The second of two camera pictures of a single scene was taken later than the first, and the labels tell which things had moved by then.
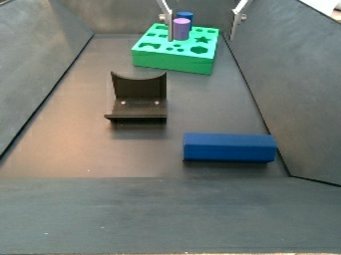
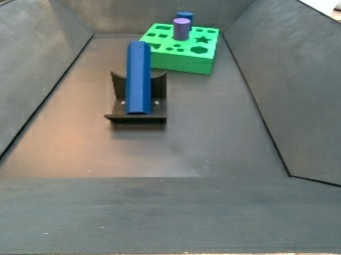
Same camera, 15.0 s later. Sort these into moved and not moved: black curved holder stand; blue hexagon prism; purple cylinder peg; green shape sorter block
Moved: blue hexagon prism
Not moved: purple cylinder peg; green shape sorter block; black curved holder stand
